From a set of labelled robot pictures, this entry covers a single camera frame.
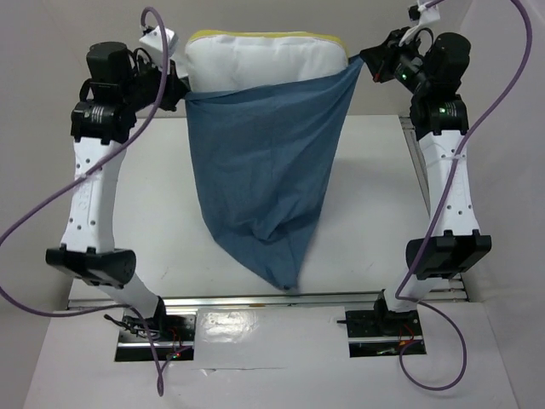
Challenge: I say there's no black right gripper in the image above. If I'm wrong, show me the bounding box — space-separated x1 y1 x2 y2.
361 25 433 95

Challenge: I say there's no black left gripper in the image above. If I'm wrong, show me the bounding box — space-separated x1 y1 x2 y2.
120 53 186 112

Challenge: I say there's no cream quilted pillow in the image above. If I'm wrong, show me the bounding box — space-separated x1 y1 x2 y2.
184 30 348 92

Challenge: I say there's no blue fabric pillowcase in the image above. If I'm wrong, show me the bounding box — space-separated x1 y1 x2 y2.
186 56 364 291

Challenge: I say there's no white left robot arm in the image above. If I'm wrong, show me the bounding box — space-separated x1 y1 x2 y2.
45 37 187 340

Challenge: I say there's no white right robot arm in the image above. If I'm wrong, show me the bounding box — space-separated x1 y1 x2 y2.
360 27 491 335

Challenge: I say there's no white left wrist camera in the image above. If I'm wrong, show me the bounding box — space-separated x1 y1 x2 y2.
139 26 179 66

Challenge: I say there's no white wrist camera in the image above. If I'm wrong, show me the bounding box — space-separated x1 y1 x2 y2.
139 26 179 66
399 0 440 46

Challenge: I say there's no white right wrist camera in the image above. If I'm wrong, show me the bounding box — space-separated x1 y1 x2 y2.
399 0 440 46

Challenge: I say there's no aluminium table edge rail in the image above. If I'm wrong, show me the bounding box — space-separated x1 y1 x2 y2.
66 289 469 311

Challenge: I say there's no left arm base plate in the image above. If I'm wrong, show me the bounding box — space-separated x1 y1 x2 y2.
109 313 197 362

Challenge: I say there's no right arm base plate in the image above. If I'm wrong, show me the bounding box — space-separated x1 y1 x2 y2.
336 309 427 358

